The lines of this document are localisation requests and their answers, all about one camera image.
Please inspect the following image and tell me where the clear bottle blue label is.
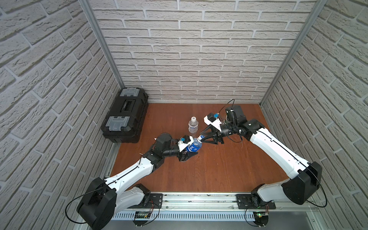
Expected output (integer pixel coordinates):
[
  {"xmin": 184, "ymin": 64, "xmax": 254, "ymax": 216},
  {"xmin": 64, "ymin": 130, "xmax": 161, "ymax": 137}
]
[{"xmin": 186, "ymin": 138, "xmax": 203, "ymax": 152}]

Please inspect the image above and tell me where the clear labelled bottle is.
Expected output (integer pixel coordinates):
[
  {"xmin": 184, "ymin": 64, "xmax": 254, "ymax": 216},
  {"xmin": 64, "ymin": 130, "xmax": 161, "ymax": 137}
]
[{"xmin": 188, "ymin": 117, "xmax": 199, "ymax": 134}]

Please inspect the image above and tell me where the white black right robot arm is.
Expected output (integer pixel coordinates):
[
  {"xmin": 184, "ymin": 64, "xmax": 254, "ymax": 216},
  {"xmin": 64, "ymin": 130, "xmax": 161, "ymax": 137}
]
[{"xmin": 203, "ymin": 117, "xmax": 322, "ymax": 205}]

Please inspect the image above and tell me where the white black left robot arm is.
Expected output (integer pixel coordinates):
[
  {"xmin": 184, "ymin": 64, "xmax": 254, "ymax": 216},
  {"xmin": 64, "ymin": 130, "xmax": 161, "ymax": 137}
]
[{"xmin": 76, "ymin": 133, "xmax": 197, "ymax": 230}]

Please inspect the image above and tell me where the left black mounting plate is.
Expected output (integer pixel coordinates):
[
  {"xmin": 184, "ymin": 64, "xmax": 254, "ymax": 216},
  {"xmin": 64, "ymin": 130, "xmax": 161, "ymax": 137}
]
[{"xmin": 127, "ymin": 184, "xmax": 163, "ymax": 209}]

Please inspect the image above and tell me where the black mounting plate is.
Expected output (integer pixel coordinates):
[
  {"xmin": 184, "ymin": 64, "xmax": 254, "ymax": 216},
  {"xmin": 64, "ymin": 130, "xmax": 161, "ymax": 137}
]
[
  {"xmin": 127, "ymin": 184, "xmax": 163, "ymax": 209},
  {"xmin": 235, "ymin": 194, "xmax": 276, "ymax": 210}
]

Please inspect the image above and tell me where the black plastic toolbox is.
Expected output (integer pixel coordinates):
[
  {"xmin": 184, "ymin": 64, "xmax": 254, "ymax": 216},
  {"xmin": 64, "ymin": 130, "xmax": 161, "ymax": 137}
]
[{"xmin": 101, "ymin": 87, "xmax": 149, "ymax": 143}]

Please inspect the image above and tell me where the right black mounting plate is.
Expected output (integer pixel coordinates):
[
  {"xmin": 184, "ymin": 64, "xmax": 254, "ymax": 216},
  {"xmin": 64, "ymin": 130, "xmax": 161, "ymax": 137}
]
[{"xmin": 235, "ymin": 194, "xmax": 276, "ymax": 210}]

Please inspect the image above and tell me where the left controller circuit board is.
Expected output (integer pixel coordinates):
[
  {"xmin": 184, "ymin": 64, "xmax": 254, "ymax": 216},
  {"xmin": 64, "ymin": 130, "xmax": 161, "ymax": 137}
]
[{"xmin": 133, "ymin": 211, "xmax": 150, "ymax": 226}]

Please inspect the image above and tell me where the controller circuit board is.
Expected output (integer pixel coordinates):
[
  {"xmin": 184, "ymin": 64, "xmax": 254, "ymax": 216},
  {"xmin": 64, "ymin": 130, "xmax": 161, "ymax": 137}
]
[
  {"xmin": 133, "ymin": 211, "xmax": 150, "ymax": 226},
  {"xmin": 253, "ymin": 212, "xmax": 269, "ymax": 228}
]

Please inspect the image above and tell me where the right controller circuit board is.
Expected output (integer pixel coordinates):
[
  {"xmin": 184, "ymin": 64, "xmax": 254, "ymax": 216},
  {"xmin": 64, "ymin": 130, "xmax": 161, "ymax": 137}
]
[{"xmin": 253, "ymin": 212, "xmax": 269, "ymax": 228}]

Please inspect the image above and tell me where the right corner aluminium profile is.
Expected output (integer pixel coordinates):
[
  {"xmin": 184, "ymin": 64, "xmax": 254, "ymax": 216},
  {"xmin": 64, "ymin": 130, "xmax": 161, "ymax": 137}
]
[{"xmin": 259, "ymin": 0, "xmax": 327, "ymax": 107}]

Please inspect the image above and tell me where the corner aluminium profile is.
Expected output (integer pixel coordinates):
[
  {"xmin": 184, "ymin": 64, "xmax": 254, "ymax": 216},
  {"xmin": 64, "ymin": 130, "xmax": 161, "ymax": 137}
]
[
  {"xmin": 259, "ymin": 0, "xmax": 327, "ymax": 107},
  {"xmin": 80, "ymin": 0, "xmax": 125, "ymax": 89}
]

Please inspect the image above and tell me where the left corner aluminium profile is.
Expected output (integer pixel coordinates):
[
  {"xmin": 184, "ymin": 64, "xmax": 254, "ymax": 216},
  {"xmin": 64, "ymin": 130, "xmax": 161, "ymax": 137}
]
[{"xmin": 80, "ymin": 0, "xmax": 125, "ymax": 89}]

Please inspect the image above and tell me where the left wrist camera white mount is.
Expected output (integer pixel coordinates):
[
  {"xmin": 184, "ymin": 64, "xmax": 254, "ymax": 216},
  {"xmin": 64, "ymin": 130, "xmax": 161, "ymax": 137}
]
[{"xmin": 178, "ymin": 135, "xmax": 194, "ymax": 152}]

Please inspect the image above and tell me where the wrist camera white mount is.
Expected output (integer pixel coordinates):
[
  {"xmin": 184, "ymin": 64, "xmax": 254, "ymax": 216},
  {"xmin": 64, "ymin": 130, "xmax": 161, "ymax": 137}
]
[
  {"xmin": 204, "ymin": 113, "xmax": 222, "ymax": 131},
  {"xmin": 178, "ymin": 135, "xmax": 194, "ymax": 152}
]

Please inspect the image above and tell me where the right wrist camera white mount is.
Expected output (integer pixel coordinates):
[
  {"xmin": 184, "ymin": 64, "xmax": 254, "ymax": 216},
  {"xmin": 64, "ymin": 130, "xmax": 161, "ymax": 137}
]
[{"xmin": 204, "ymin": 113, "xmax": 222, "ymax": 131}]

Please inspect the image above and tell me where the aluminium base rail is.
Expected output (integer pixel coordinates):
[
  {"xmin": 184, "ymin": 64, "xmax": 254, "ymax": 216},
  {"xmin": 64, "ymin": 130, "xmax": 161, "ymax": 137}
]
[{"xmin": 113, "ymin": 192, "xmax": 320, "ymax": 223}]

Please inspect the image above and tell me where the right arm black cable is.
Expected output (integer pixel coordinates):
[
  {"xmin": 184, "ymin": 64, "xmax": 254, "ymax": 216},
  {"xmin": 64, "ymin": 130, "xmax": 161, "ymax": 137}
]
[{"xmin": 255, "ymin": 129, "xmax": 328, "ymax": 208}]

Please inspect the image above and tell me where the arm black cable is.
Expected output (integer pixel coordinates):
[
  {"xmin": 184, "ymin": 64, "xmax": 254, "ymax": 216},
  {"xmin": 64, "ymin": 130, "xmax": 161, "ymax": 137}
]
[
  {"xmin": 65, "ymin": 163, "xmax": 141, "ymax": 225},
  {"xmin": 255, "ymin": 129, "xmax": 328, "ymax": 208}
]

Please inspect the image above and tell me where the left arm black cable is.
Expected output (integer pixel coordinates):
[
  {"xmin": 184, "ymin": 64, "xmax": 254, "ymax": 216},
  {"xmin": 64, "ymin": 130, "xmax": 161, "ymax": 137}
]
[{"xmin": 65, "ymin": 163, "xmax": 141, "ymax": 225}]

